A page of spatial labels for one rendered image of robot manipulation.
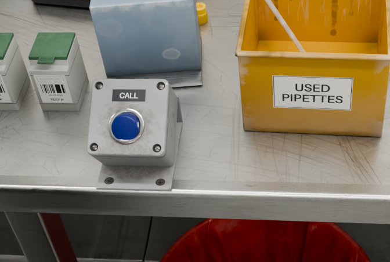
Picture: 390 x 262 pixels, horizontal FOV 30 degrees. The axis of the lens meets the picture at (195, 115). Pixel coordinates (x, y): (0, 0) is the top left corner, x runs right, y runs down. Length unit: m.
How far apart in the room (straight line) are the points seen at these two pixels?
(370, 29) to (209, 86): 0.18
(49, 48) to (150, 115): 0.15
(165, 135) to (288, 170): 0.12
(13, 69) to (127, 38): 0.12
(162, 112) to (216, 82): 0.14
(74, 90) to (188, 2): 0.14
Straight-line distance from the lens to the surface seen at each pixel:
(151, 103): 0.64
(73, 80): 0.74
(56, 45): 0.73
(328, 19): 0.77
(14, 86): 0.76
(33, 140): 0.74
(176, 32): 0.72
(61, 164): 0.71
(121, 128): 0.63
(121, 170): 0.68
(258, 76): 0.65
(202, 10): 0.82
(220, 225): 1.19
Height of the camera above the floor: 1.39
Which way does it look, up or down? 45 degrees down
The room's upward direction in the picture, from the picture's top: 8 degrees counter-clockwise
